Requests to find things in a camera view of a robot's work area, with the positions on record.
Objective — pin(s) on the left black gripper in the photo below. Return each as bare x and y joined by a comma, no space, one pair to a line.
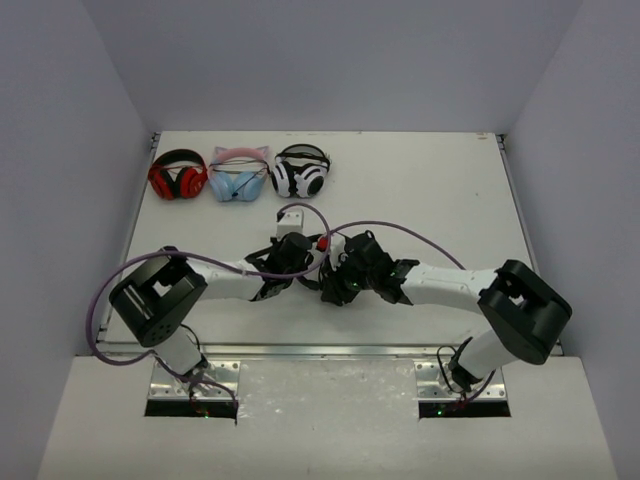
310,261

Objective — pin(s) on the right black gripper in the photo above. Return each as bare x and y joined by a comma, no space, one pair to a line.
345,261

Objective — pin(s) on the black headset with cable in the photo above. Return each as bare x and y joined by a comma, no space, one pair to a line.
311,280

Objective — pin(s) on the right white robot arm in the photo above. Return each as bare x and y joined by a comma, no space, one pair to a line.
526,316

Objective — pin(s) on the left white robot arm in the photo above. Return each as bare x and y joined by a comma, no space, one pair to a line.
155,299

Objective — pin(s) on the white black striped headphones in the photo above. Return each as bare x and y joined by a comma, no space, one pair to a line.
300,171

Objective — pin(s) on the blue pink cat-ear headphones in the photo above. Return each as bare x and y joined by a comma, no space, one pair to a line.
238,174

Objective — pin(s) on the red black headphones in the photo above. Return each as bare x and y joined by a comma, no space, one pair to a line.
178,174

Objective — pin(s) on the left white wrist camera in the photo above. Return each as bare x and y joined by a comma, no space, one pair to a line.
289,221

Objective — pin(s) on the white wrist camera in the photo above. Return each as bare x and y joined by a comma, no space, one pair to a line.
289,221
332,247

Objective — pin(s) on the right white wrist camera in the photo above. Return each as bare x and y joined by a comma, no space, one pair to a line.
332,247

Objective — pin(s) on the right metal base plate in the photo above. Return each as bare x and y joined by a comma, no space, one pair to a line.
431,386

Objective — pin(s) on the metal base plate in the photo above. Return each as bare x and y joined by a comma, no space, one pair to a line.
431,386
165,387

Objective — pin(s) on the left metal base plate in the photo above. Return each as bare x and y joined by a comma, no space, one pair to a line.
165,387

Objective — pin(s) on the metal table edge rail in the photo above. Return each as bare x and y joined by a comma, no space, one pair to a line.
237,350

